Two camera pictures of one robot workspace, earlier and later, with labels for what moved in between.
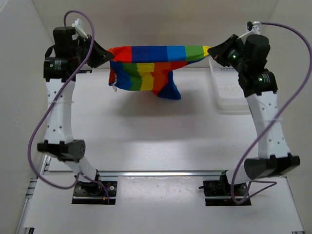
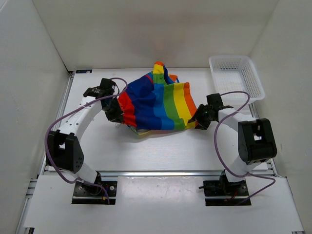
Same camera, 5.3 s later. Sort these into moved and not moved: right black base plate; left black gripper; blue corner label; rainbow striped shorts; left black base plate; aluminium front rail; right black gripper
Moved: left black gripper; right black gripper; rainbow striped shorts
Not moved: blue corner label; right black base plate; aluminium front rail; left black base plate
